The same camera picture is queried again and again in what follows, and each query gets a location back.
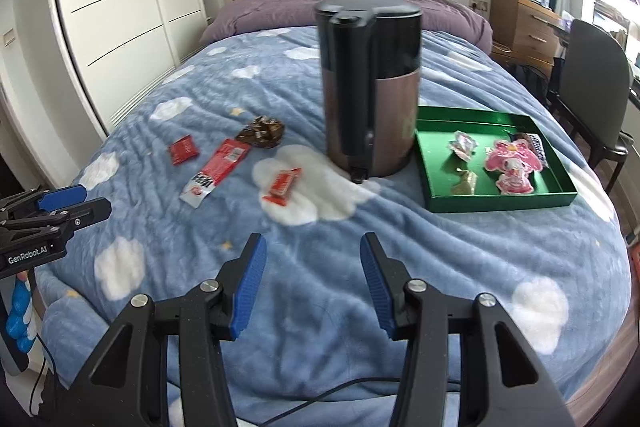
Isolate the orange red candy packet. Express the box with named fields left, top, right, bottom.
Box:
left=261, top=168, right=302, bottom=208

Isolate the wooden nightstand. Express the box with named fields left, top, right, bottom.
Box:
left=490, top=0, right=563, bottom=65

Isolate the olive green snack packet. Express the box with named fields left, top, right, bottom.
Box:
left=450, top=169, right=478, bottom=196

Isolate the purple pillow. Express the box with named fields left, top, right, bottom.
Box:
left=200, top=0, right=493, bottom=52

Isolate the black cable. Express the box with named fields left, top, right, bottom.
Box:
left=260, top=377, right=416, bottom=427

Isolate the long red white snack packet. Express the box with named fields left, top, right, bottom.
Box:
left=179, top=138, right=251, bottom=210

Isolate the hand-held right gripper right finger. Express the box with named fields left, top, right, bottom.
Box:
left=360, top=232, right=576, bottom=427

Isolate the small floral white packet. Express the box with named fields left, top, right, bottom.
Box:
left=446, top=130, right=478, bottom=161

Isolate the pink cartoon character packet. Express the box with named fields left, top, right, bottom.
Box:
left=484, top=137, right=543, bottom=196

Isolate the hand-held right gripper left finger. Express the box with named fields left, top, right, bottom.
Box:
left=65, top=233, right=268, bottom=427

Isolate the white wardrobe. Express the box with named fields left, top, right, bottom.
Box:
left=0, top=0, right=208, bottom=132

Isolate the person's left hand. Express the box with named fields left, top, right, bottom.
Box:
left=6, top=271, right=38, bottom=353

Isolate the blue cloud print blanket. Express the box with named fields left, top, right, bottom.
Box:
left=30, top=24, right=631, bottom=427

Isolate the green tray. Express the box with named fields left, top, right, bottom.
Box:
left=414, top=106, right=579, bottom=214

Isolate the brown crinkled snack wrapper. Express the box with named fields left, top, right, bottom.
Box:
left=235, top=116, right=286, bottom=148

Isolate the blue white cookie packet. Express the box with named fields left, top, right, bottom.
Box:
left=515, top=132, right=551, bottom=170

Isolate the small red snack packet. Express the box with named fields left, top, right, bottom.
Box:
left=168, top=135, right=200, bottom=166

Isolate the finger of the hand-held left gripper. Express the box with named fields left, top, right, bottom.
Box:
left=0, top=198, right=112, bottom=244
left=0, top=185, right=87, bottom=220

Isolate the dark grey chair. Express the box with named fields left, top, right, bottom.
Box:
left=547, top=19, right=633, bottom=192

